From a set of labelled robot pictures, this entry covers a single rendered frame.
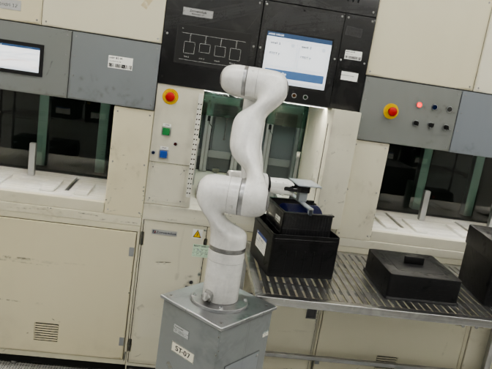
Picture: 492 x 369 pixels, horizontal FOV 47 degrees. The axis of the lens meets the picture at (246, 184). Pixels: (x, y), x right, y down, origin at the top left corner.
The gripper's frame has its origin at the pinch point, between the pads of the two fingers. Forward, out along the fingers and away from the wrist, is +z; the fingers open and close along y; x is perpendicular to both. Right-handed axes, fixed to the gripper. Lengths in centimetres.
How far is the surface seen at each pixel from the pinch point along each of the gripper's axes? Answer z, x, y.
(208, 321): -44, -34, 51
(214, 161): -10, -15, -121
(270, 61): -13, 47, -29
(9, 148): -122, -14, -94
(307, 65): 3, 48, -26
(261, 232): -13.9, -20.2, -1.3
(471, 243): 74, -14, 12
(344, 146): 23.0, 16.2, -18.3
